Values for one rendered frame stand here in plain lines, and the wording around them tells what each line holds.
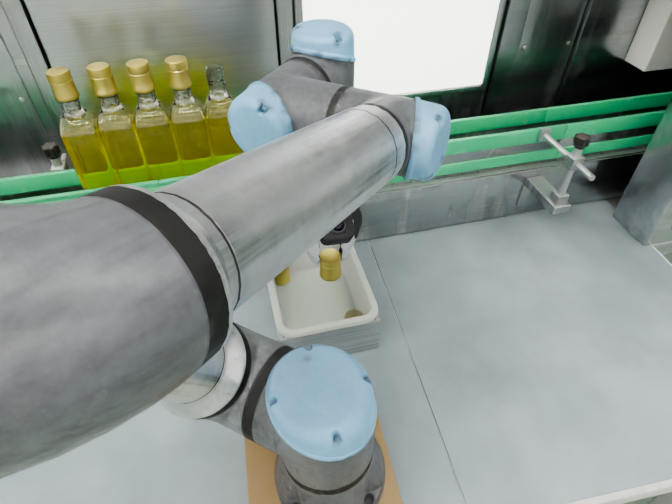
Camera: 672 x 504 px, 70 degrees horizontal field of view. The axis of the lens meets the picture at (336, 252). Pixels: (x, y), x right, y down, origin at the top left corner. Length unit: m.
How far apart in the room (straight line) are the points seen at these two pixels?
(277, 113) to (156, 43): 0.53
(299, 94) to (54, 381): 0.38
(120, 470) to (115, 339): 0.65
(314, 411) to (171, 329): 0.34
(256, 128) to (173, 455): 0.52
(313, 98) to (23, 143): 0.77
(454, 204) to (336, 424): 0.68
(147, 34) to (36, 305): 0.83
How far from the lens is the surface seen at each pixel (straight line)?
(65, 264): 0.19
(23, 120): 1.13
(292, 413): 0.52
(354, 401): 0.53
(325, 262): 0.77
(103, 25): 0.99
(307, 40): 0.58
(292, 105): 0.50
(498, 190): 1.12
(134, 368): 0.20
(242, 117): 0.51
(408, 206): 1.04
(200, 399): 0.54
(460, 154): 1.04
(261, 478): 0.75
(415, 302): 0.96
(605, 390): 0.94
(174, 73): 0.85
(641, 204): 1.23
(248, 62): 1.01
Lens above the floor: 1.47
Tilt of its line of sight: 44 degrees down
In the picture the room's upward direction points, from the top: straight up
